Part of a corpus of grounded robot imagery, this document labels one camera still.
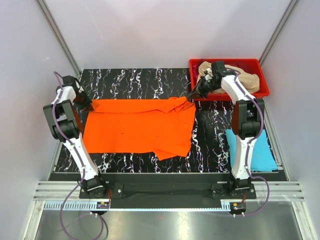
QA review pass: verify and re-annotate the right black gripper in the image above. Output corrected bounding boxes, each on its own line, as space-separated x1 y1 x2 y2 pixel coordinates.
186 76 219 100

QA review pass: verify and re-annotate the orange t shirt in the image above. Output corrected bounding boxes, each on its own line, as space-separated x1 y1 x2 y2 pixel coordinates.
83 97 196 161

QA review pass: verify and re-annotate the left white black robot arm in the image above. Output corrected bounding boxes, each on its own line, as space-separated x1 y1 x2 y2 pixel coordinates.
43 71 108 198

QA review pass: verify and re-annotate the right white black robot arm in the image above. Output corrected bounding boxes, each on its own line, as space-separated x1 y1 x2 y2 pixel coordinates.
186 61 265 199

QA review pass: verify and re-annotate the beige t shirt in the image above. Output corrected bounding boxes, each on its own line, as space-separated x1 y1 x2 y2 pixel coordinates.
196 67 260 94

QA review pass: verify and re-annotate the red plastic bin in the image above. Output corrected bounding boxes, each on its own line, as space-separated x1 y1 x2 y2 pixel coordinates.
189 58 270 99

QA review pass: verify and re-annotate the folded light blue t shirt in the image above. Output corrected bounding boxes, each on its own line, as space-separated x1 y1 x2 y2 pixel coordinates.
225 129 278 172

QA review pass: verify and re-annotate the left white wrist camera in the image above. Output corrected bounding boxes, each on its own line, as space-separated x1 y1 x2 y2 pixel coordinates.
75 79 84 93

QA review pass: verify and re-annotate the aluminium frame rail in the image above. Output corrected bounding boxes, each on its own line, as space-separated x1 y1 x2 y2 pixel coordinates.
33 181 305 202

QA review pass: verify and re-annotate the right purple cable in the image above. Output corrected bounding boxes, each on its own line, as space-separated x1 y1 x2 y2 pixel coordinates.
223 65 271 217

